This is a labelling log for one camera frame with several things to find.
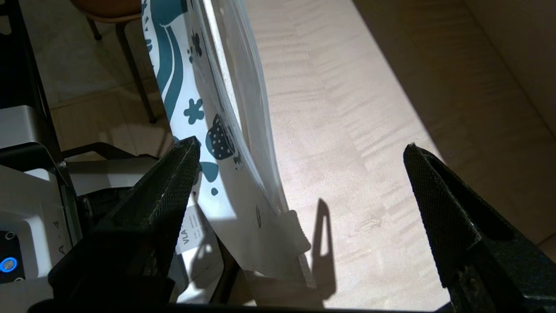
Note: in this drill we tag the light wood shelf desk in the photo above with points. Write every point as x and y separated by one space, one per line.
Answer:
369 108

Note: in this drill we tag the white horse-print zip pouch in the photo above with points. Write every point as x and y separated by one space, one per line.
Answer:
234 195

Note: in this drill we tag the silver white robot torso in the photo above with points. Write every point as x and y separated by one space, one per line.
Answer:
30 195

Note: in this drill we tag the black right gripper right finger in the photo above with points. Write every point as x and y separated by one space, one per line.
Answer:
478 243

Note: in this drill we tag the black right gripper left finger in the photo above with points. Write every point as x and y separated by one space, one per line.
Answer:
143 226

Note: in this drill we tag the brown chair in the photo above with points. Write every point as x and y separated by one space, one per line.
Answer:
113 8

